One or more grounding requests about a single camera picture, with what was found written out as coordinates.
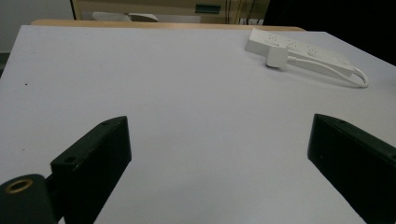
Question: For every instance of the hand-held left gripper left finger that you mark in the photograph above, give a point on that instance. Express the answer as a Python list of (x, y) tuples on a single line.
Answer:
[(93, 165)]

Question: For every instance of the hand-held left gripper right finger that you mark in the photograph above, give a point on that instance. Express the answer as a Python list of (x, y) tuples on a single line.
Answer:
[(355, 161)]

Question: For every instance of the white power strip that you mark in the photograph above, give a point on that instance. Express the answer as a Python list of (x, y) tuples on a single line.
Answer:
[(311, 51)]

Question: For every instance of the white plug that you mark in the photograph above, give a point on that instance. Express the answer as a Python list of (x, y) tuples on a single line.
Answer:
[(276, 56)]

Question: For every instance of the dark green label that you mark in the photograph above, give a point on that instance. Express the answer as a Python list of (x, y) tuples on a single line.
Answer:
[(208, 8)]

